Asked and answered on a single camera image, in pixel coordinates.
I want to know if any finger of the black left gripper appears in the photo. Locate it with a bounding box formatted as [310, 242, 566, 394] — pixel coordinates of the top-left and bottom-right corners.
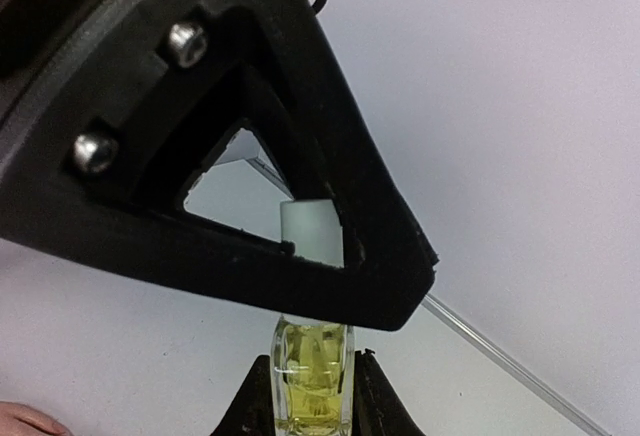
[0, 55, 439, 332]
[124, 0, 441, 277]

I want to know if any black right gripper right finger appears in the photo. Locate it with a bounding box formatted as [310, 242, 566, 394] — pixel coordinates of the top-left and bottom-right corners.
[355, 349, 425, 436]

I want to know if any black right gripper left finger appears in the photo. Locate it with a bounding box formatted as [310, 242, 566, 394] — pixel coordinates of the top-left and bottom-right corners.
[212, 355, 275, 436]

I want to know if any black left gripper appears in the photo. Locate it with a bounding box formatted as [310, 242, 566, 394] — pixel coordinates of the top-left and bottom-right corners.
[0, 0, 211, 237]

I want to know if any yellow nail polish bottle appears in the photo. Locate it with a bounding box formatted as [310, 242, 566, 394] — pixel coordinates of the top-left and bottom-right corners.
[270, 315, 355, 436]

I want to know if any bare human hand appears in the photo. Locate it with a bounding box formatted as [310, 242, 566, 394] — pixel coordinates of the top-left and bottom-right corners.
[0, 401, 72, 436]

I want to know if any aluminium table rear rail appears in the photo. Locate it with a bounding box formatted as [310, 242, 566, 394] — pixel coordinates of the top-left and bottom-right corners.
[421, 294, 609, 436]

